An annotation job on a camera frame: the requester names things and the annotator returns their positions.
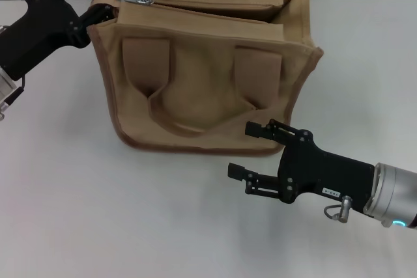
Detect khaki canvas food bag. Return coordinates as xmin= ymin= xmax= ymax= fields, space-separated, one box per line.
xmin=88 ymin=0 xmax=324 ymax=156

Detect gripper cable with plug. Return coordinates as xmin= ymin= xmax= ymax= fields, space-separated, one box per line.
xmin=0 ymin=75 xmax=27 ymax=120
xmin=323 ymin=195 xmax=353 ymax=222

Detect right gripper cable with plug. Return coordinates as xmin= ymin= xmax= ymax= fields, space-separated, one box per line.
xmin=323 ymin=195 xmax=353 ymax=222

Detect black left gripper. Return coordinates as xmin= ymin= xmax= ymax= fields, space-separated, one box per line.
xmin=0 ymin=0 xmax=115 ymax=80

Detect left gripper cable with plug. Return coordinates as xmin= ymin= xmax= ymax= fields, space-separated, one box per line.
xmin=0 ymin=75 xmax=27 ymax=120

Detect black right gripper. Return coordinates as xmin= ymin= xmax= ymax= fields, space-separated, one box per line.
xmin=227 ymin=118 xmax=375 ymax=217

